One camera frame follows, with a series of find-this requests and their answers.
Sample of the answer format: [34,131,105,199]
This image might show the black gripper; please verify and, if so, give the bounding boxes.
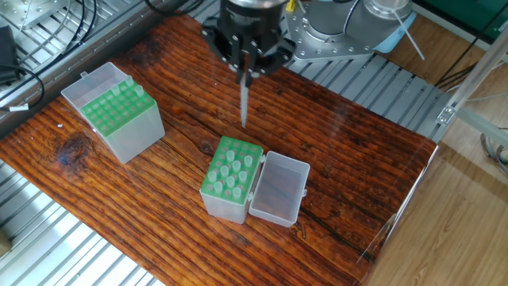
[201,0,296,88]

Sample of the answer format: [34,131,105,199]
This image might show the aluminium frame corner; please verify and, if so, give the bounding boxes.
[435,54,508,148]

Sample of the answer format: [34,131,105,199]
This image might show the clear hinged box lid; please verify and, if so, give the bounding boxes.
[61,63,132,108]
[248,151,311,228]

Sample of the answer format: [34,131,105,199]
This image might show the grey metal mount plate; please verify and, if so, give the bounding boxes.
[286,6,374,63]

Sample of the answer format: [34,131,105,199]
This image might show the translucent tip box green rack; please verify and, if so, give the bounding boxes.
[198,136,265,226]
[61,63,167,164]

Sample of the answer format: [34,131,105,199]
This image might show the glossy wooden board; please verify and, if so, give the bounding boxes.
[0,8,441,286]

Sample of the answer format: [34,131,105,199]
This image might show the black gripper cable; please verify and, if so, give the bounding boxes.
[145,0,214,18]

